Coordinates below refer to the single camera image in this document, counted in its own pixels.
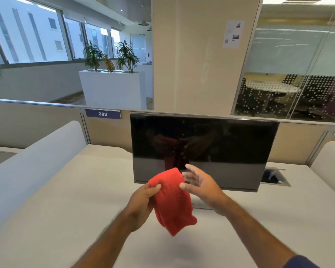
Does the person's left hand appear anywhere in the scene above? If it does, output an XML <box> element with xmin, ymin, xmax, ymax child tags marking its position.
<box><xmin>124</xmin><ymin>183</ymin><xmax>162</xmax><ymax>233</ymax></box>

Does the person's right hand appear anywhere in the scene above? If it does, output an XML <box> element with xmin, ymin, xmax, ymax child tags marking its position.
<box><xmin>179</xmin><ymin>164</ymin><xmax>231</xmax><ymax>216</ymax></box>

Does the red microfibre cloth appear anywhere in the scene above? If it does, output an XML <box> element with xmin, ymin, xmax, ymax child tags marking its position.
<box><xmin>148</xmin><ymin>167</ymin><xmax>198</xmax><ymax>237</ymax></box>

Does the person's right forearm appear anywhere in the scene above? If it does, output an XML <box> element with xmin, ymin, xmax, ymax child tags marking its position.
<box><xmin>222</xmin><ymin>198</ymin><xmax>297</xmax><ymax>268</ymax></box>

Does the person's left forearm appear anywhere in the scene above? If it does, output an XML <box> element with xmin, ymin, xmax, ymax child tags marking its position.
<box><xmin>71</xmin><ymin>209</ymin><xmax>136</xmax><ymax>268</ymax></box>

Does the black computer monitor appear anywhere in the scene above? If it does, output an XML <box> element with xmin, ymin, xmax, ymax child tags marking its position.
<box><xmin>130</xmin><ymin>113</ymin><xmax>280</xmax><ymax>192</ymax></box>

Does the white rectangular planter box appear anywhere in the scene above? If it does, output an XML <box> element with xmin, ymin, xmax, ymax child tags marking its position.
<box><xmin>79</xmin><ymin>69</ymin><xmax>147</xmax><ymax>110</ymax></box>

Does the black office chair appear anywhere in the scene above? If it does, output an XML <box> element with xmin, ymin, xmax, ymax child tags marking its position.
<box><xmin>292</xmin><ymin>76</ymin><xmax>335</xmax><ymax>122</ymax></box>
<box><xmin>236</xmin><ymin>77</ymin><xmax>268</xmax><ymax>116</ymax></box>

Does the white desk divider panel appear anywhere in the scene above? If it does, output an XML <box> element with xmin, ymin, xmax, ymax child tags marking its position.
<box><xmin>310</xmin><ymin>141</ymin><xmax>335</xmax><ymax>202</ymax></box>
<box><xmin>0</xmin><ymin>121</ymin><xmax>87</xmax><ymax>232</ymax></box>

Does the white oval meeting table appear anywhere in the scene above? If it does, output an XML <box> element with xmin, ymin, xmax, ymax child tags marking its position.
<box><xmin>245</xmin><ymin>79</ymin><xmax>301</xmax><ymax>112</ymax></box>

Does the small yellow-green potted plant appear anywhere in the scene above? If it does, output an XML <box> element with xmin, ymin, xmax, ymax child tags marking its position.
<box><xmin>103</xmin><ymin>54</ymin><xmax>116</xmax><ymax>73</ymax></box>

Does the tall green potted plant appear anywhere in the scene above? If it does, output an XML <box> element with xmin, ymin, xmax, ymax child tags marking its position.
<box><xmin>83</xmin><ymin>41</ymin><xmax>104</xmax><ymax>72</ymax></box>
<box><xmin>116</xmin><ymin>39</ymin><xmax>141</xmax><ymax>74</ymax></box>

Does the blue shirt sleeve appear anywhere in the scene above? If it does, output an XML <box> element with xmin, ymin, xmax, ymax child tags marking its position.
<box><xmin>283</xmin><ymin>255</ymin><xmax>321</xmax><ymax>268</ymax></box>

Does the paper notice on pillar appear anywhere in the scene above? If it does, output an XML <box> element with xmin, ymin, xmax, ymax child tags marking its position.
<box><xmin>223</xmin><ymin>20</ymin><xmax>245</xmax><ymax>49</ymax></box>

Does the desk cable grommet box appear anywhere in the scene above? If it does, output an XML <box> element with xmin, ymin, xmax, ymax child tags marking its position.
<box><xmin>0</xmin><ymin>150</ymin><xmax>18</xmax><ymax>166</ymax></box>
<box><xmin>261</xmin><ymin>166</ymin><xmax>291</xmax><ymax>187</ymax></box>

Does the beige cubicle partition wall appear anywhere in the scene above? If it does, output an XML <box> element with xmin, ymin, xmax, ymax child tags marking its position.
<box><xmin>0</xmin><ymin>98</ymin><xmax>335</xmax><ymax>166</ymax></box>

